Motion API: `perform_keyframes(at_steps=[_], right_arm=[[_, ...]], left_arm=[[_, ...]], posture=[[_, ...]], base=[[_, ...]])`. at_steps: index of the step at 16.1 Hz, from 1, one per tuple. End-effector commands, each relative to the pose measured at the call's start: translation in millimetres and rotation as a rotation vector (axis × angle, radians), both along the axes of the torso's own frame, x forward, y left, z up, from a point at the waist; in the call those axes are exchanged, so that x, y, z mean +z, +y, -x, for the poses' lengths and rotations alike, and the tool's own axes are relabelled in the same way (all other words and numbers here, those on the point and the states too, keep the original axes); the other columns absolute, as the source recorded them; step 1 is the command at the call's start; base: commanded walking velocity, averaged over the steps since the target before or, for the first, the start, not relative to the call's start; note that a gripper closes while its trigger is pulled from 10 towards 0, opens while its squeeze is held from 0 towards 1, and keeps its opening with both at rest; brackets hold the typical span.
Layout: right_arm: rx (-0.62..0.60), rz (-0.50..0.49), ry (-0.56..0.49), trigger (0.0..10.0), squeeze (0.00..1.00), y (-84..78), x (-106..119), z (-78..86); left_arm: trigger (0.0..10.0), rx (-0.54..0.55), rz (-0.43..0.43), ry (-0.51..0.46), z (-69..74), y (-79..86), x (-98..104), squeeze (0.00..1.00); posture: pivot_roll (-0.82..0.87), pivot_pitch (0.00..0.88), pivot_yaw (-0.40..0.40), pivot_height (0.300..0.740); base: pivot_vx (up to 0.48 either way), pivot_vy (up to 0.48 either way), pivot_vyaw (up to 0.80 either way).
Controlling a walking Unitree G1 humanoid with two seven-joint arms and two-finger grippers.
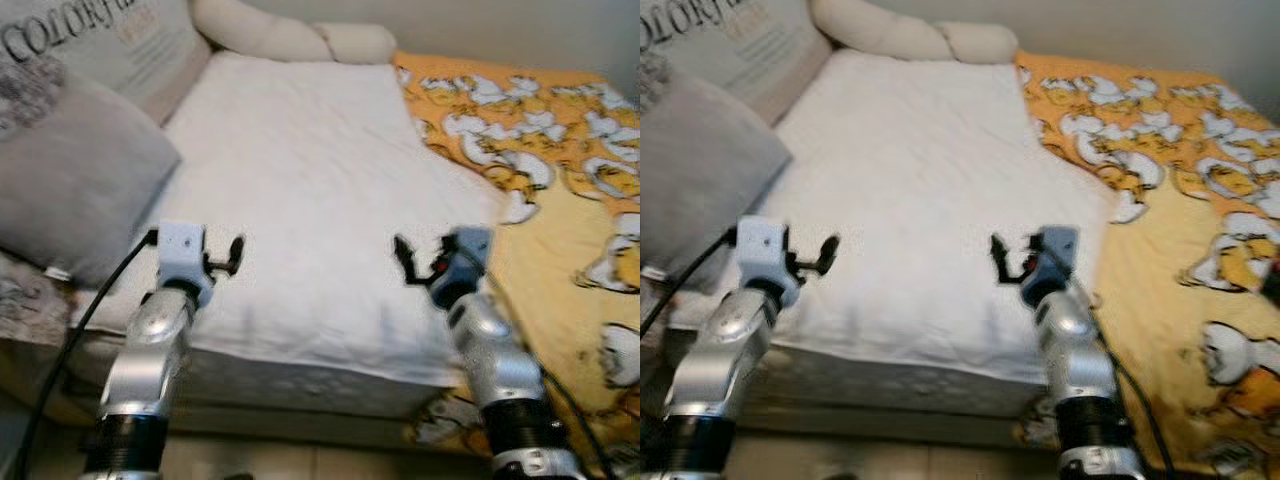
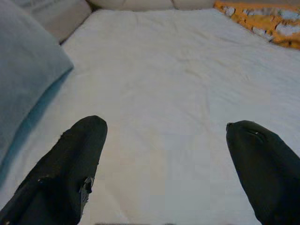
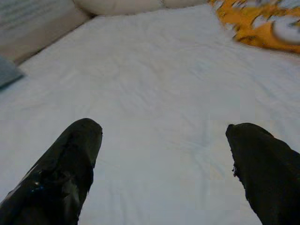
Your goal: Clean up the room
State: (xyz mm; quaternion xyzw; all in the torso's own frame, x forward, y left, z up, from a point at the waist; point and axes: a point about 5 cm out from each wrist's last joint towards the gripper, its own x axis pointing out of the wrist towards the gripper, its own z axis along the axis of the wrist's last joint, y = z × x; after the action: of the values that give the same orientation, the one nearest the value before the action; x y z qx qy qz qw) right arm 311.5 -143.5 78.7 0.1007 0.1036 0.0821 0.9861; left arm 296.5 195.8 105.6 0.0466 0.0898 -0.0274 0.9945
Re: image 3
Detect cream knotted bolster pillow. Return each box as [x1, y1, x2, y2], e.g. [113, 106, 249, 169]
[72, 0, 209, 16]

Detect large printed backrest cushion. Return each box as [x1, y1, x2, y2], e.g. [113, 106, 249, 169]
[0, 0, 92, 65]

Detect grey velvet pillow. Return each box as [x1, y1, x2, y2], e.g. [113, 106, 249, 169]
[0, 55, 25, 90]

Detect white quilted mattress pad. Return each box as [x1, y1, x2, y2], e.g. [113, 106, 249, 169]
[0, 3, 300, 225]

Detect yellow cartoon print blanket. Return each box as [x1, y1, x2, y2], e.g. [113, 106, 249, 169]
[207, 0, 300, 56]

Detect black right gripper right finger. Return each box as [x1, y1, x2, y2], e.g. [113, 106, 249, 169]
[225, 122, 300, 225]

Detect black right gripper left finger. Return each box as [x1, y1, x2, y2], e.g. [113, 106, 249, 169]
[0, 118, 103, 225]

